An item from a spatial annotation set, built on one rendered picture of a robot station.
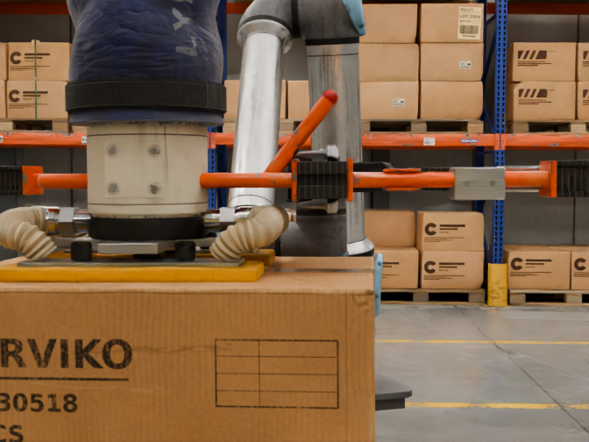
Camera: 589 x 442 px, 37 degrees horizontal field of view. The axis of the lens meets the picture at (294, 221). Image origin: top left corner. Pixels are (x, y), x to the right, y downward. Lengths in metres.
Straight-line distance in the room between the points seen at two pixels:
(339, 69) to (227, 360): 0.92
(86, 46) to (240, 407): 0.51
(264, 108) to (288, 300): 0.72
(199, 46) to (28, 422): 0.53
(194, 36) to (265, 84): 0.55
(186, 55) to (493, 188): 0.45
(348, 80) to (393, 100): 6.49
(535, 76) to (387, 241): 2.12
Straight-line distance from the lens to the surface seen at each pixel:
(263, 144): 1.66
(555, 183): 1.23
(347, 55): 1.86
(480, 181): 1.23
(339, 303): 1.05
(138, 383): 1.10
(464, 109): 8.45
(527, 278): 8.61
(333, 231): 1.52
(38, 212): 1.30
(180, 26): 1.20
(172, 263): 1.14
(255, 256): 1.30
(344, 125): 1.87
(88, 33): 1.22
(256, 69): 1.76
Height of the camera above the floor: 1.20
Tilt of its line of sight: 3 degrees down
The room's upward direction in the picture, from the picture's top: straight up
